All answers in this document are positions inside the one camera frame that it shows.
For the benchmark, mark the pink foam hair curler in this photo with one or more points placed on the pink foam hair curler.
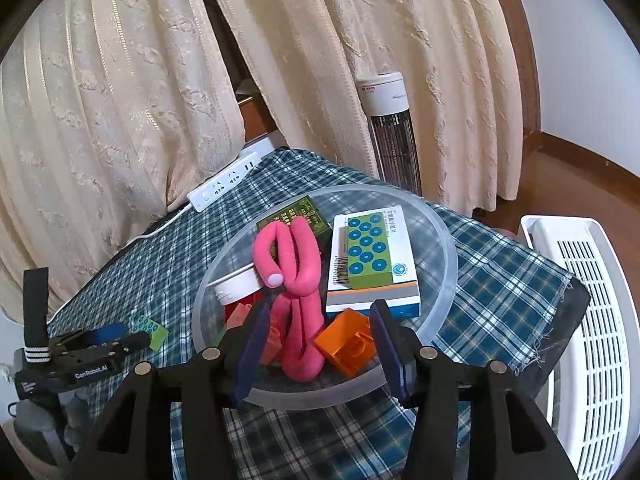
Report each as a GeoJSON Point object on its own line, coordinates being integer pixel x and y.
{"type": "Point", "coordinates": [305, 260]}
{"type": "Point", "coordinates": [300, 350]}

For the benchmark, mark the white tower heater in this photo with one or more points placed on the white tower heater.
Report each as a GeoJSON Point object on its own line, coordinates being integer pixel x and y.
{"type": "Point", "coordinates": [390, 130]}

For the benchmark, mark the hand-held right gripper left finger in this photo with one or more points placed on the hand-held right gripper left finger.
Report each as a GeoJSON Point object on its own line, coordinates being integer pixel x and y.
{"type": "Point", "coordinates": [252, 355]}

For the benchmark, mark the clear plastic bowl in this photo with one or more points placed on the clear plastic bowl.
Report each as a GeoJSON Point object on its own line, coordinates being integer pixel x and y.
{"type": "Point", "coordinates": [430, 260]}

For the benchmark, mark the white plastic basket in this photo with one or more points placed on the white plastic basket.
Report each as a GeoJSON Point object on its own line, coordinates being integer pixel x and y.
{"type": "Point", "coordinates": [590, 335]}

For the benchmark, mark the brown wooden door frame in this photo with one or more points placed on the brown wooden door frame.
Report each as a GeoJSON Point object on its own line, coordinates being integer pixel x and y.
{"type": "Point", "coordinates": [520, 35]}

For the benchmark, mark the blue plaid tablecloth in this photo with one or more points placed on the blue plaid tablecloth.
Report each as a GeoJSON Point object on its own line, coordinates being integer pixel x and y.
{"type": "Point", "coordinates": [475, 270]}

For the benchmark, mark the cream patterned curtain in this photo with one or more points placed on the cream patterned curtain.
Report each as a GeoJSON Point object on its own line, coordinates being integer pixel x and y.
{"type": "Point", "coordinates": [100, 110]}
{"type": "Point", "coordinates": [325, 60]}

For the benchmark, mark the white power strip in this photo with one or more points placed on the white power strip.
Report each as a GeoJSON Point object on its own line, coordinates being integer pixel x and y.
{"type": "Point", "coordinates": [220, 185]}

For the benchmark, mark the dark green box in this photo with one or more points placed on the dark green box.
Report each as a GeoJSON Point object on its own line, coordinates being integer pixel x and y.
{"type": "Point", "coordinates": [312, 217]}

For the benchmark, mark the red and green toy block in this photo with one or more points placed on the red and green toy block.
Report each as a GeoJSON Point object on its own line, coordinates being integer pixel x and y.
{"type": "Point", "coordinates": [274, 345]}

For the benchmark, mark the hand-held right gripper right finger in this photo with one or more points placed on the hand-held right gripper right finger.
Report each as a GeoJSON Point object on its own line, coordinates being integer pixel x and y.
{"type": "Point", "coordinates": [390, 355]}

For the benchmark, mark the white medicine box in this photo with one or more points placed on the white medicine box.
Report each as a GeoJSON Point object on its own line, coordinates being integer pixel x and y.
{"type": "Point", "coordinates": [370, 255]}

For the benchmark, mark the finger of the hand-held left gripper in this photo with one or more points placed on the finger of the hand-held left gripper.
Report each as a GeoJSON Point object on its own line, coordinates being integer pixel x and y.
{"type": "Point", "coordinates": [110, 332]}
{"type": "Point", "coordinates": [132, 342]}

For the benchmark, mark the orange toy block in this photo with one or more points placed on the orange toy block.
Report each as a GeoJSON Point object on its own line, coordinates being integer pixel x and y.
{"type": "Point", "coordinates": [345, 342]}

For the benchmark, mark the green dotted toy block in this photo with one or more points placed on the green dotted toy block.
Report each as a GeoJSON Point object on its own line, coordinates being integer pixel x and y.
{"type": "Point", "coordinates": [152, 332]}

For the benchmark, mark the white round jar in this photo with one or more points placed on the white round jar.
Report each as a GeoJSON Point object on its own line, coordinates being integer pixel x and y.
{"type": "Point", "coordinates": [235, 287]}

